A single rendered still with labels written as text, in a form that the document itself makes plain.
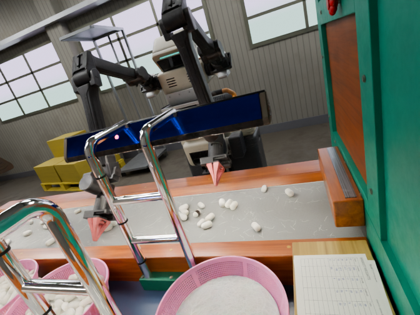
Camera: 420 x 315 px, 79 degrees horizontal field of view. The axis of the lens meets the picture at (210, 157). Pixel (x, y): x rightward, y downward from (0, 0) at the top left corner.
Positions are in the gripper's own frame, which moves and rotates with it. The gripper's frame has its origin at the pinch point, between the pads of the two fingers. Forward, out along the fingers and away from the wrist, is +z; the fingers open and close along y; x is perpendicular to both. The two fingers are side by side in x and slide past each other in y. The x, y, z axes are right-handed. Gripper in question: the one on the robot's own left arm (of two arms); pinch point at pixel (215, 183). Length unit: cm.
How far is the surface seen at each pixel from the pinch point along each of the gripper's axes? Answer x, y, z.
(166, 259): -14.4, -8.6, 25.5
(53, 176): 167, -334, -113
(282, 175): 10.3, 21.5, -3.8
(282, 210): 0.7, 21.2, 11.1
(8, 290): -18, -63, 34
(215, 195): 8.8, -3.7, 1.2
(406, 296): -30, 40, 32
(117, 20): 94, -189, -306
